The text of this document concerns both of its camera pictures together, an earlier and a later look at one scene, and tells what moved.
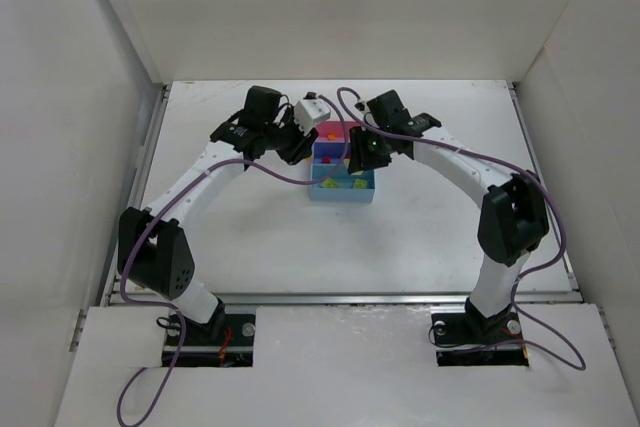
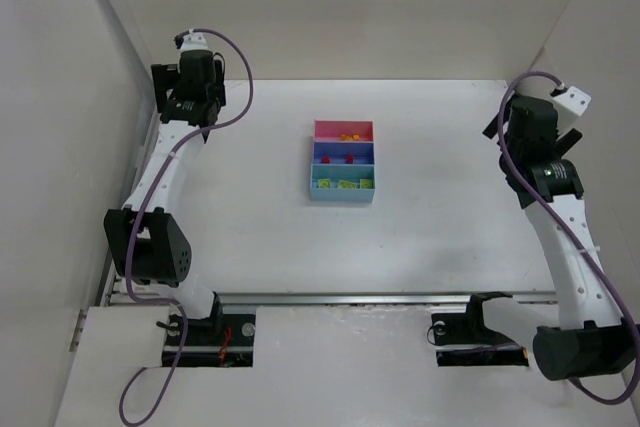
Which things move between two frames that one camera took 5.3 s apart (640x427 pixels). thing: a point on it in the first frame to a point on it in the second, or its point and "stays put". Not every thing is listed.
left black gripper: x=301 y=145 to x=163 y=82
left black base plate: x=224 y=340 stays put
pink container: x=334 y=131 stays put
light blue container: x=342 y=186 stays put
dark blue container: x=329 y=152 stays put
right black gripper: x=362 y=156 to x=492 y=127
